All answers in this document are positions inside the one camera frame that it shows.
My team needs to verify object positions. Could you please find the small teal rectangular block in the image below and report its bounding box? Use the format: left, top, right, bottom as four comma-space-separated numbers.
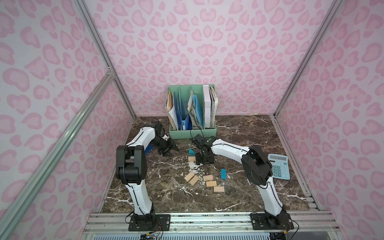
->
221, 169, 227, 180

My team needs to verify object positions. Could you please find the papers and folders stack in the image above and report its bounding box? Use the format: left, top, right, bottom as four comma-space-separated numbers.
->
164, 84, 219, 130

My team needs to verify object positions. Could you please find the teal desk calculator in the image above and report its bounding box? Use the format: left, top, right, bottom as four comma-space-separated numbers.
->
268, 154, 291, 181

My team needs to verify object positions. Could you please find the aluminium front rail frame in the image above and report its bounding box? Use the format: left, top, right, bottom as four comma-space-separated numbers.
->
81, 211, 344, 240

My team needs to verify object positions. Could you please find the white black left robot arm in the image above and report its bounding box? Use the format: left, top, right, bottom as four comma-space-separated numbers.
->
116, 119, 179, 219

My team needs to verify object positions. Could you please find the teal triangular wooden block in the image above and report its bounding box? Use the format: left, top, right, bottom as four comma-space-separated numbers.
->
189, 148, 196, 156

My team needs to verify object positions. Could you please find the mint green file organizer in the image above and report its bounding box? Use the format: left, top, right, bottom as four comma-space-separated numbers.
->
165, 83, 217, 140

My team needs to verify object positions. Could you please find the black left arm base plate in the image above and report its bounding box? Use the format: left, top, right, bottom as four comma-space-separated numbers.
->
129, 214, 171, 232

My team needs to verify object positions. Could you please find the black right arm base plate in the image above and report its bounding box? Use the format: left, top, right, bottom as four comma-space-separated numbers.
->
250, 211, 295, 232

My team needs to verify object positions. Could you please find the natural wooden rectangular block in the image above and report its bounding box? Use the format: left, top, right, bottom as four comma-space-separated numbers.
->
188, 156, 197, 164

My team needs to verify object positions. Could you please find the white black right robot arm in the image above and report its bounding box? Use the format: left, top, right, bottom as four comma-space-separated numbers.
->
193, 135, 291, 227

